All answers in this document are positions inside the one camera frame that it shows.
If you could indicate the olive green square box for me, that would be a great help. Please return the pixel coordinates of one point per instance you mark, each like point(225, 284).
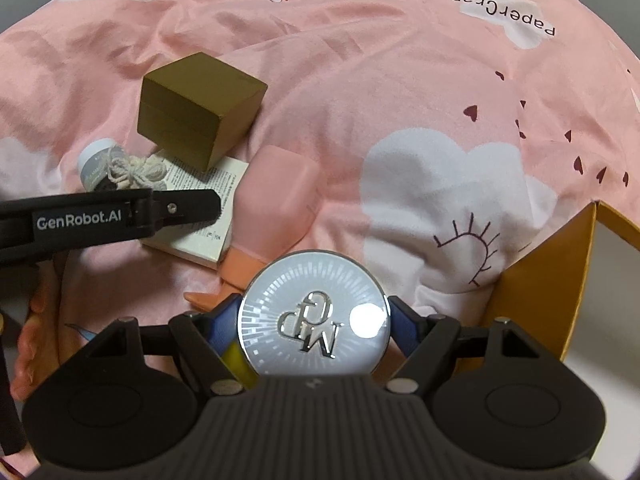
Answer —
point(198, 108)

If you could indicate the pink plastic bottle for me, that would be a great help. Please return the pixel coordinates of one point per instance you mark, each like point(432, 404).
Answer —
point(274, 207)

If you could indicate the orange cardboard storage box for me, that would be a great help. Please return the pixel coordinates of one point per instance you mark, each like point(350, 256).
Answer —
point(543, 291)

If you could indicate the white printed paper box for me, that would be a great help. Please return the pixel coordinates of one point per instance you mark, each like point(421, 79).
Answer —
point(201, 243)

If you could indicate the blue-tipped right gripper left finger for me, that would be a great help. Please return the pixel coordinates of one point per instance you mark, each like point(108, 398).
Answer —
point(209, 356)

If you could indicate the round silver embossed tin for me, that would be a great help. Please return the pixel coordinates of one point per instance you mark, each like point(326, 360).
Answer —
point(314, 313)

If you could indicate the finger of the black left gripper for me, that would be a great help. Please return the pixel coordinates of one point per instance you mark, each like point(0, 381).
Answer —
point(177, 208)

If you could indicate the cream rope knot ornament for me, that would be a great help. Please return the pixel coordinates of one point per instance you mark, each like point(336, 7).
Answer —
point(131, 172)

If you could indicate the pink printed bed quilt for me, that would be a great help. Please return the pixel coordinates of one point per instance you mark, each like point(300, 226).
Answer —
point(455, 135)

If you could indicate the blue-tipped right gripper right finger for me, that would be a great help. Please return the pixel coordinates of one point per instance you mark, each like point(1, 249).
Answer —
point(426, 343)

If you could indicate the operator left hand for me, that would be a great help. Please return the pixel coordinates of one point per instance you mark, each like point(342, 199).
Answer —
point(37, 345)

